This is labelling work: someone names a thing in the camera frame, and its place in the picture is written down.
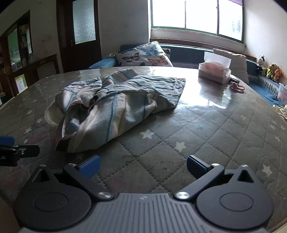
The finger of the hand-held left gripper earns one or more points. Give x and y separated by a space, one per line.
27 150

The clear plastic storage box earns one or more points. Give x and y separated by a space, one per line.
282 94

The pink tissue box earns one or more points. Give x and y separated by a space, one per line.
213 71

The beige cushion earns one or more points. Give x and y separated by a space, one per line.
240 67

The pile of pale clothes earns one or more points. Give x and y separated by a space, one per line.
281 110

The low dark wooden sideboard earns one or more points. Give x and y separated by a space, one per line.
33 67

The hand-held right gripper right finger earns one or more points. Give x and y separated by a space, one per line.
195 166

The blue beige striped garment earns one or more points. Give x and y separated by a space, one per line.
121 103

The butterfly print pillow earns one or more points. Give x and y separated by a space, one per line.
143 55

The orange fox plush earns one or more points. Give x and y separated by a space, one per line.
278 75

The brown bear plush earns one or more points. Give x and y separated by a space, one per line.
270 71

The small black object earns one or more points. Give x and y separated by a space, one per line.
234 79

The blue corner sofa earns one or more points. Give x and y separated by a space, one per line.
188 52

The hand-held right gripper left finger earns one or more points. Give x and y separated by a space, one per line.
90 166

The dark wooden display cabinet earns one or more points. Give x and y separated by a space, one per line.
6 71

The dark wooden glass door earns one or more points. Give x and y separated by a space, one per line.
65 56

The yellow white sign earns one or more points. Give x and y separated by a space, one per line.
20 83

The green framed window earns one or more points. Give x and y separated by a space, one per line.
192 13

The purple curtain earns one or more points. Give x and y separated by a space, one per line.
237 1

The round black built-in hob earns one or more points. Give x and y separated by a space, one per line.
49 116

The small pink cloth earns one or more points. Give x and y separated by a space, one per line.
237 87

